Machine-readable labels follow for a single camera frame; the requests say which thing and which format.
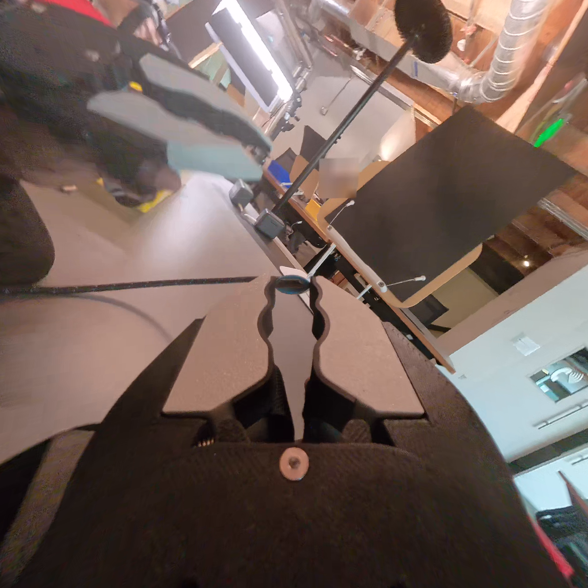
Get yellow plastic bin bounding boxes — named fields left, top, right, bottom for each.
left=96, top=177, right=173, bottom=213

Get metal door handle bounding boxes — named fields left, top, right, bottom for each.
left=537, top=403, right=588, bottom=431

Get wood-framed black board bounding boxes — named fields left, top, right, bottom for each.
left=321, top=105, right=578, bottom=309

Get black hdmi cable green plugs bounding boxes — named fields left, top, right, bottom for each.
left=0, top=275, right=310, bottom=297

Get rectangular metal duct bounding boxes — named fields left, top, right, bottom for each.
left=317, top=0, right=462, bottom=95

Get wooden desk black legs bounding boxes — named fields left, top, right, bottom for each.
left=263, top=169, right=456, bottom=374

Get black round cushion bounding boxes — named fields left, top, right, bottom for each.
left=0, top=175, right=57, bottom=286

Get green exit sign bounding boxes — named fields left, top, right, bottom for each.
left=532, top=118, right=567, bottom=149

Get silver spiral duct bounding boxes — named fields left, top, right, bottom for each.
left=448, top=0, right=554, bottom=105

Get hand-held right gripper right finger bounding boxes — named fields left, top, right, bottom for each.
left=309, top=275, right=425, bottom=419

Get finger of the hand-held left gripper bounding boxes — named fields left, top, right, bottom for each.
left=137, top=52, right=273, bottom=152
left=86, top=89, right=266, bottom=183

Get red plastic bin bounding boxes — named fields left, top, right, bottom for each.
left=533, top=471, right=576, bottom=580

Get black pole with round disc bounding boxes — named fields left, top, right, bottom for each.
left=254, top=0, right=454, bottom=240

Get studio light panel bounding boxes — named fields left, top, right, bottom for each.
left=204, top=0, right=295, bottom=112

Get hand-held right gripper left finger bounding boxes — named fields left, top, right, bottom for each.
left=162, top=274, right=278, bottom=418

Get door window with phone sign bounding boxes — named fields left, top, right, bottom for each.
left=530, top=348, right=588, bottom=403

